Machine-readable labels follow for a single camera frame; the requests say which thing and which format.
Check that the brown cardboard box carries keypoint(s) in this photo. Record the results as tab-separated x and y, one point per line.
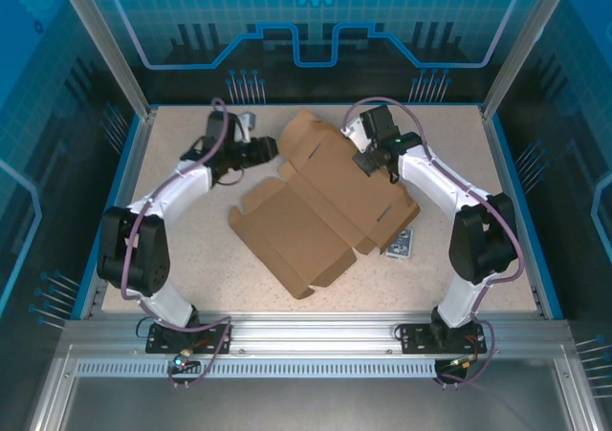
311	201

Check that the blue playing card deck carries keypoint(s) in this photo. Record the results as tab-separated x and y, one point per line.
401	247

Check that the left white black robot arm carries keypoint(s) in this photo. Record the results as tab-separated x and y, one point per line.
162	201

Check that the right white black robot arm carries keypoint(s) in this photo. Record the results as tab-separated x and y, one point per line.
440	182

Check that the thin blue table edge trim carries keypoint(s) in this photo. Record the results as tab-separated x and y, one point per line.
296	104

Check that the aluminium side rail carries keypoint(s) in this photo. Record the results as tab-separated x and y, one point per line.
136	163

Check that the aluminium frame post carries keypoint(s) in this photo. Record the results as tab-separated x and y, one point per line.
110	44
521	44

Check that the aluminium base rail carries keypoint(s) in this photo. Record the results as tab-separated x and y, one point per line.
311	330

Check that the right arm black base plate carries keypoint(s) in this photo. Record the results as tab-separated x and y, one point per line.
416	339

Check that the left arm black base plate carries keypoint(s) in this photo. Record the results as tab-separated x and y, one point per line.
162	340

